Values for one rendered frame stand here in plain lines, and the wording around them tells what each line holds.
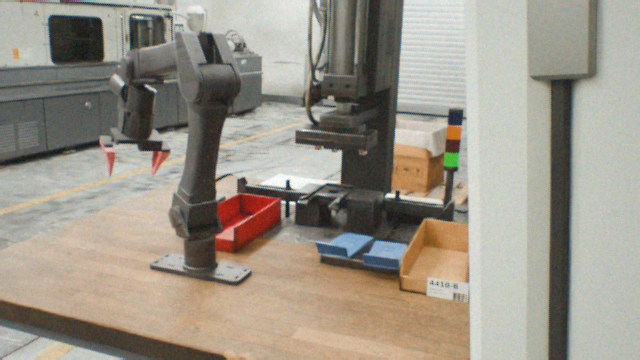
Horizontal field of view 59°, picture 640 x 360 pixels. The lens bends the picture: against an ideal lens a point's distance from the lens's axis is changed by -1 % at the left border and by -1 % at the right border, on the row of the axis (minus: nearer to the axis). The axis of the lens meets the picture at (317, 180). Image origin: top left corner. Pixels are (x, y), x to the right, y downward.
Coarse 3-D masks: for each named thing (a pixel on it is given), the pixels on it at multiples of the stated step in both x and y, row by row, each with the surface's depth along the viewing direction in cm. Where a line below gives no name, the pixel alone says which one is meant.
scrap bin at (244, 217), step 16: (224, 208) 141; (240, 208) 149; (256, 208) 147; (272, 208) 140; (224, 224) 140; (240, 224) 124; (256, 224) 132; (272, 224) 141; (224, 240) 123; (240, 240) 125
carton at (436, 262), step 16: (432, 224) 129; (448, 224) 127; (464, 224) 126; (416, 240) 119; (432, 240) 129; (448, 240) 128; (464, 240) 127; (416, 256) 122; (432, 256) 125; (448, 256) 125; (464, 256) 125; (416, 272) 116; (432, 272) 116; (448, 272) 116; (464, 272) 103; (400, 288) 108; (416, 288) 107; (432, 288) 106; (448, 288) 105; (464, 288) 104
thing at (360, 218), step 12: (312, 204) 141; (324, 204) 140; (348, 204) 138; (360, 204) 137; (300, 216) 143; (312, 216) 142; (324, 216) 145; (348, 216) 138; (360, 216) 137; (372, 216) 136; (348, 228) 139; (360, 228) 138; (372, 228) 138
